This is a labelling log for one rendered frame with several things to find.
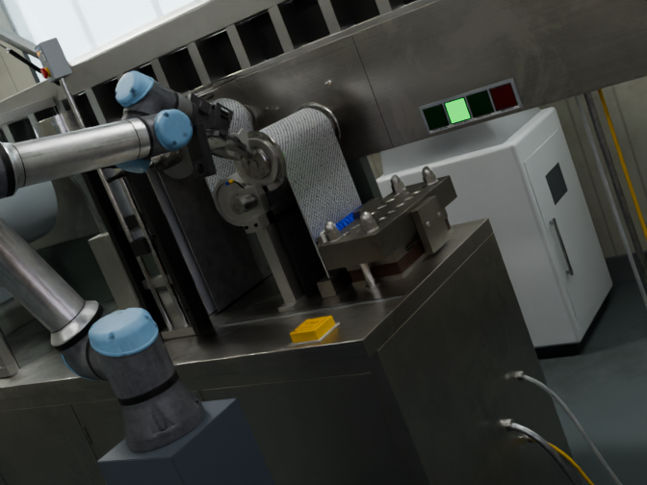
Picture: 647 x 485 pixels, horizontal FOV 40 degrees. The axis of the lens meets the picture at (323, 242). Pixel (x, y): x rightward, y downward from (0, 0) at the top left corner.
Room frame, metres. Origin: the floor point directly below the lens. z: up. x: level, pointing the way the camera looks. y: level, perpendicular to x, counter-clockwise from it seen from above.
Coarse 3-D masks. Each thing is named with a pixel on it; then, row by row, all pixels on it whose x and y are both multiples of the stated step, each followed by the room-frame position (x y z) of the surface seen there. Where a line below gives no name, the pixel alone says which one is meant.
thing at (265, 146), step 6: (252, 138) 2.05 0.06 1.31; (252, 144) 2.05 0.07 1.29; (258, 144) 2.04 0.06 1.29; (264, 144) 2.03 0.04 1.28; (264, 150) 2.03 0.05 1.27; (270, 150) 2.02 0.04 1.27; (270, 156) 2.03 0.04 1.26; (276, 156) 2.02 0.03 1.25; (240, 162) 2.08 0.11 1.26; (276, 162) 2.02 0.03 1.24; (240, 168) 2.09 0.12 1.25; (276, 168) 2.02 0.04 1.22; (270, 174) 2.04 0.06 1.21; (276, 174) 2.03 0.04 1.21; (252, 180) 2.07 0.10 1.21; (258, 180) 2.06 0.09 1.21; (264, 180) 2.05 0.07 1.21; (270, 180) 2.04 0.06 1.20
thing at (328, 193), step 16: (336, 160) 2.18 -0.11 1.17; (304, 176) 2.07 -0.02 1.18; (320, 176) 2.11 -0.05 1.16; (336, 176) 2.16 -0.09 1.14; (304, 192) 2.05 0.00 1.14; (320, 192) 2.09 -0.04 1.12; (336, 192) 2.14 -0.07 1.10; (352, 192) 2.19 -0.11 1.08; (304, 208) 2.03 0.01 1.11; (320, 208) 2.08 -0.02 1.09; (336, 208) 2.13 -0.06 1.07; (352, 208) 2.18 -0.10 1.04; (320, 224) 2.06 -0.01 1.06; (320, 256) 2.03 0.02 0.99
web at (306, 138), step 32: (288, 128) 2.10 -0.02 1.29; (320, 128) 2.17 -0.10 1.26; (224, 160) 2.24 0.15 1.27; (288, 160) 2.04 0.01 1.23; (320, 160) 2.13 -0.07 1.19; (192, 192) 2.32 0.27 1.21; (288, 192) 2.21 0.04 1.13; (192, 224) 2.29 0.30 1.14; (224, 224) 2.38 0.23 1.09; (224, 256) 2.34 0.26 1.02; (256, 256) 2.43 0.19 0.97; (224, 288) 2.30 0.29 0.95
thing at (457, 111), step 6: (450, 102) 2.10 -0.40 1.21; (456, 102) 2.09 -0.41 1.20; (462, 102) 2.08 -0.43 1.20; (450, 108) 2.10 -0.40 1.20; (456, 108) 2.09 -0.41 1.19; (462, 108) 2.08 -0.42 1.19; (450, 114) 2.10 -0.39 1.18; (456, 114) 2.09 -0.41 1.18; (462, 114) 2.08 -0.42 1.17; (468, 114) 2.08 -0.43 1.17; (456, 120) 2.10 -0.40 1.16
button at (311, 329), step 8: (312, 320) 1.79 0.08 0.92; (320, 320) 1.77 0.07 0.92; (328, 320) 1.77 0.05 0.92; (296, 328) 1.79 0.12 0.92; (304, 328) 1.76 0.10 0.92; (312, 328) 1.74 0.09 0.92; (320, 328) 1.74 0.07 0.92; (328, 328) 1.76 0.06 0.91; (296, 336) 1.76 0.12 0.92; (304, 336) 1.75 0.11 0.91; (312, 336) 1.74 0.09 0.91; (320, 336) 1.73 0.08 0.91
